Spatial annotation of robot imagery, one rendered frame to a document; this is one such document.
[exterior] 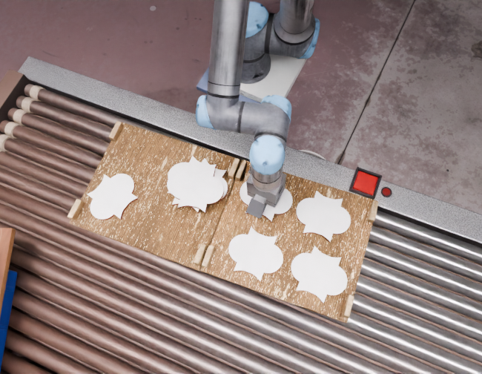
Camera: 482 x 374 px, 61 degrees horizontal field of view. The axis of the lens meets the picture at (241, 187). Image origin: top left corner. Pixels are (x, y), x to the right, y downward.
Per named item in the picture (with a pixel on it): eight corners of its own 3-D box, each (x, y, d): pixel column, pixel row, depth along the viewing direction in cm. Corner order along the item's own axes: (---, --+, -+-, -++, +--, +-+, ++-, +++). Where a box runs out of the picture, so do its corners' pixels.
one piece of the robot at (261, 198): (233, 193, 99) (237, 212, 114) (267, 208, 97) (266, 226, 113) (256, 152, 102) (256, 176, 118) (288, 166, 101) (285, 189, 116)
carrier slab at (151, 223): (121, 124, 132) (120, 121, 130) (242, 162, 125) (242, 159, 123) (70, 224, 121) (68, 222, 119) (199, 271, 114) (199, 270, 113)
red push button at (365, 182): (357, 171, 123) (358, 170, 121) (377, 179, 121) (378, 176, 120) (351, 189, 121) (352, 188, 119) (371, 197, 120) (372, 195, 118)
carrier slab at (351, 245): (242, 161, 125) (242, 159, 123) (377, 202, 118) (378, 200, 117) (201, 271, 114) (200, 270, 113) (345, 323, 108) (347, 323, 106)
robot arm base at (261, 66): (234, 43, 143) (233, 21, 134) (276, 53, 141) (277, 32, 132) (220, 77, 138) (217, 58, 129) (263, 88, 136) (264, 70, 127)
